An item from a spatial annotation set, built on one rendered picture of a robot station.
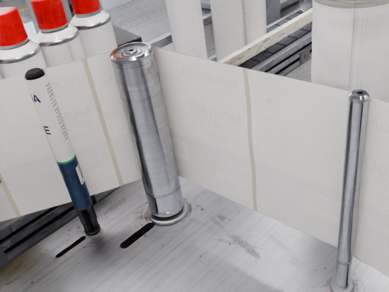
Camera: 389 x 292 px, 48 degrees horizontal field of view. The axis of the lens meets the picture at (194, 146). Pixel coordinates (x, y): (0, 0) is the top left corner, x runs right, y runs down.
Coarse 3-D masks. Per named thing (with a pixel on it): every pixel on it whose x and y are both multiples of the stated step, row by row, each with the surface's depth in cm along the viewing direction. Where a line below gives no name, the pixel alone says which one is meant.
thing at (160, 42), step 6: (210, 12) 75; (204, 18) 73; (210, 18) 74; (204, 24) 74; (162, 36) 69; (168, 36) 69; (150, 42) 68; (156, 42) 68; (162, 42) 69; (168, 42) 69
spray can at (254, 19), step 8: (248, 0) 73; (256, 0) 73; (264, 0) 75; (248, 8) 74; (256, 8) 74; (264, 8) 75; (248, 16) 75; (256, 16) 75; (264, 16) 76; (248, 24) 76; (256, 24) 76; (264, 24) 77; (248, 32) 77; (256, 32) 76; (264, 32) 77; (248, 40) 77
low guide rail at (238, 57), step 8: (312, 8) 84; (304, 16) 81; (312, 16) 83; (288, 24) 79; (296, 24) 80; (304, 24) 82; (272, 32) 77; (280, 32) 78; (288, 32) 79; (256, 40) 75; (264, 40) 75; (272, 40) 77; (280, 40) 78; (248, 48) 73; (256, 48) 74; (264, 48) 76; (232, 56) 71; (240, 56) 72; (248, 56) 73; (232, 64) 71
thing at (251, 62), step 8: (288, 16) 92; (296, 16) 91; (280, 24) 89; (296, 32) 84; (304, 32) 84; (288, 40) 82; (296, 40) 82; (272, 48) 80; (280, 48) 79; (256, 56) 78; (264, 56) 77; (248, 64) 76; (256, 64) 76
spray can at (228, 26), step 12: (216, 0) 69; (228, 0) 69; (240, 0) 70; (216, 12) 71; (228, 12) 70; (240, 12) 71; (216, 24) 72; (228, 24) 71; (240, 24) 72; (216, 36) 73; (228, 36) 72; (240, 36) 73; (216, 48) 75; (228, 48) 73; (240, 48) 74; (216, 60) 77
